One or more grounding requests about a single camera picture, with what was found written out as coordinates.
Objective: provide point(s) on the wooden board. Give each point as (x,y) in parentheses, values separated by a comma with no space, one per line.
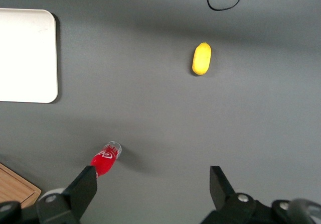
(12,186)

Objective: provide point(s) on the white rectangular tray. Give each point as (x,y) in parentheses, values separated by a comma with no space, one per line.
(25,55)

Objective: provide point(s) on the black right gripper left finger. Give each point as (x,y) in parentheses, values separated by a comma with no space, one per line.
(80,191)

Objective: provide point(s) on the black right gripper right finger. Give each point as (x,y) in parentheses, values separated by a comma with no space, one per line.
(220,194)

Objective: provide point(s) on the yellow lemon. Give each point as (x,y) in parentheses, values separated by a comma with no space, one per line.
(201,59)

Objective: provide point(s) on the red cola bottle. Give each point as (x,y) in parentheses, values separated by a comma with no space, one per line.
(102,161)

